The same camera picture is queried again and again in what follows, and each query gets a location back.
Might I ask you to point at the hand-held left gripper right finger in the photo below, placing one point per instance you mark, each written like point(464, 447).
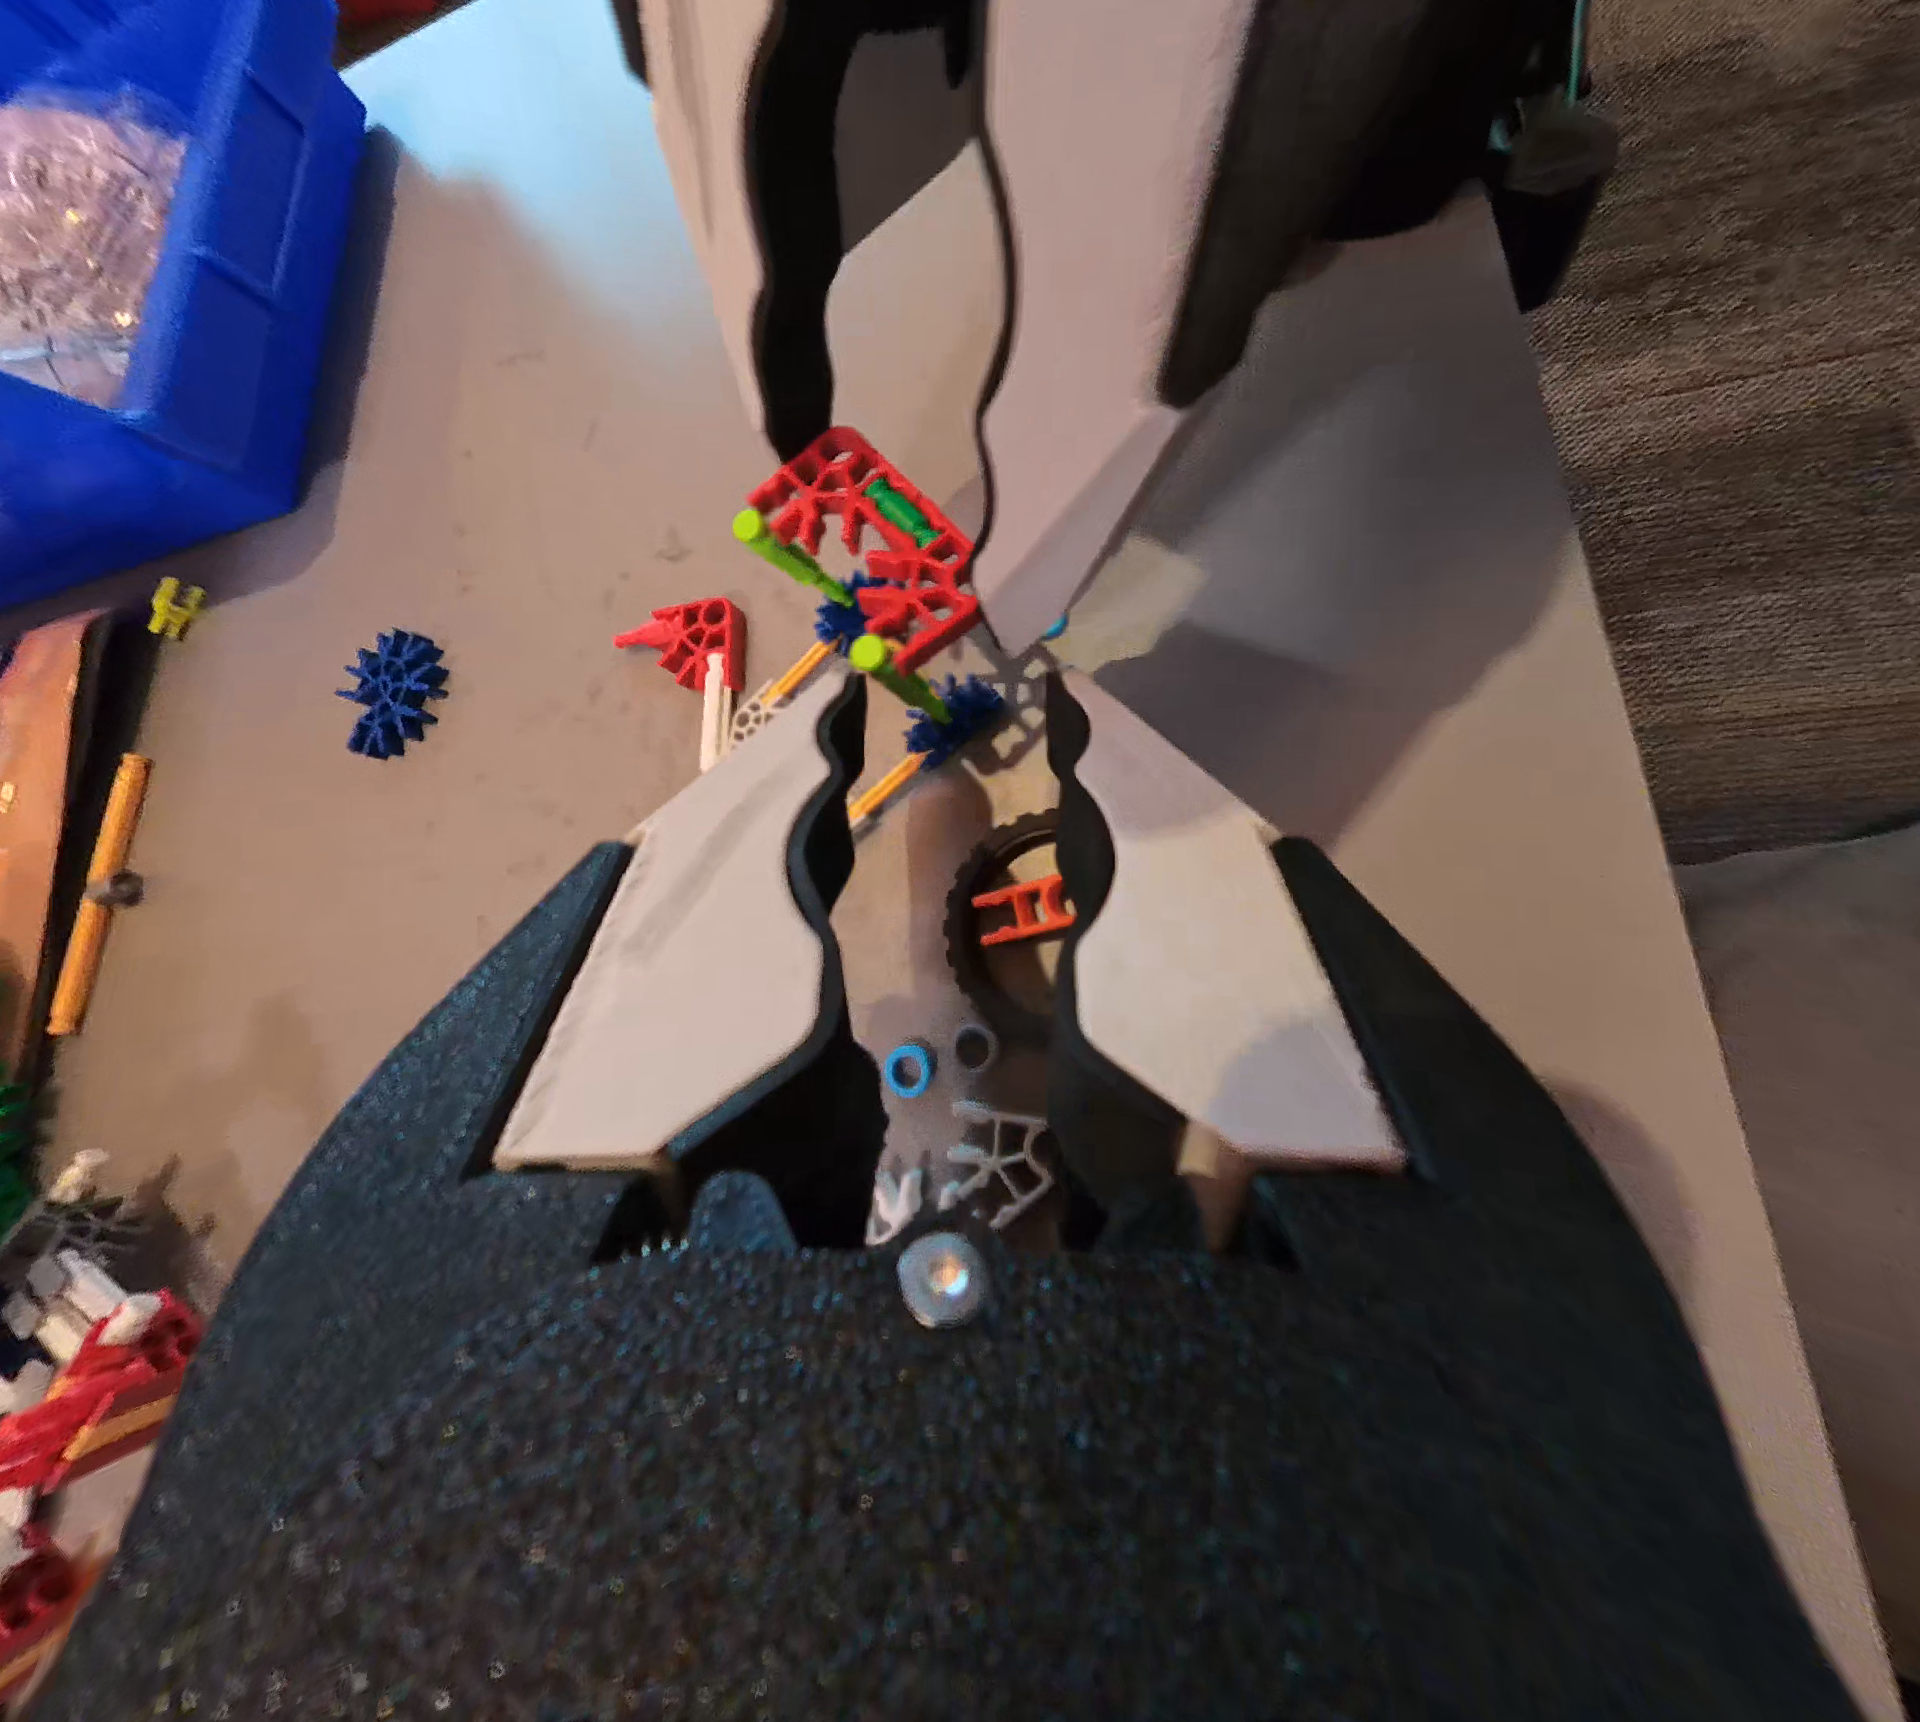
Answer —
point(1230, 1003)

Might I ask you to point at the small grey spacer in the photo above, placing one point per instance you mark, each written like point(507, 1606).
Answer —
point(961, 1047)

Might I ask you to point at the yellow connector piece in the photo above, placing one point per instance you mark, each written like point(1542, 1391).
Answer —
point(176, 608)

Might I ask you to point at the black toy tyre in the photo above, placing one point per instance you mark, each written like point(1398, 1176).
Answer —
point(961, 957)

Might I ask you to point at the multicolour built toy figure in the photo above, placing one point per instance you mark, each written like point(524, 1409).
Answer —
point(91, 1363)

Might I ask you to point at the red connectors with green clip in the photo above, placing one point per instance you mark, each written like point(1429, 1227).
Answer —
point(811, 493)

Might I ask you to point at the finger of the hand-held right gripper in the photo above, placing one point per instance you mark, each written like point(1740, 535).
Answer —
point(691, 26)
point(1110, 103)

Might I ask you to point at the blue snowflake connector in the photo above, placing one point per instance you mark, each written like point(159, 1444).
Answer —
point(392, 694)

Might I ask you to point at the person's leg in jeans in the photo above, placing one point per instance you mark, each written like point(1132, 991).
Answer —
point(1801, 1152)

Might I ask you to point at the pale grey connector piece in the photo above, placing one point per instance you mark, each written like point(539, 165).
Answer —
point(1005, 1160)

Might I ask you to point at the crumpled clear plastic bags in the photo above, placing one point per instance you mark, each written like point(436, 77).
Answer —
point(75, 236)

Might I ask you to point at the orange toy rod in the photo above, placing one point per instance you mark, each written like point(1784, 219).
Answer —
point(98, 883)

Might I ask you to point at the white snowflake connector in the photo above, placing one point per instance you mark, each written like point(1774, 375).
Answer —
point(897, 1205)

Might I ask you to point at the colourful rod connector toy model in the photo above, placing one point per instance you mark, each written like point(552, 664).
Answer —
point(961, 717)

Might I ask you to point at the black chair armrest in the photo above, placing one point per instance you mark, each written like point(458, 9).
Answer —
point(1545, 222)

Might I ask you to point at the blue plastic bin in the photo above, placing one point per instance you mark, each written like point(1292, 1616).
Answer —
point(224, 252)

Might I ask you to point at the red connector with white rod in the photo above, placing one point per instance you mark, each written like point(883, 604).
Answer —
point(691, 635)

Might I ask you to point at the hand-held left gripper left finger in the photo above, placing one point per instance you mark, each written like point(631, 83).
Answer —
point(674, 1003)

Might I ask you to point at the orange connector piece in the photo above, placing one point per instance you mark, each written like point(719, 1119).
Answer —
point(1029, 912)

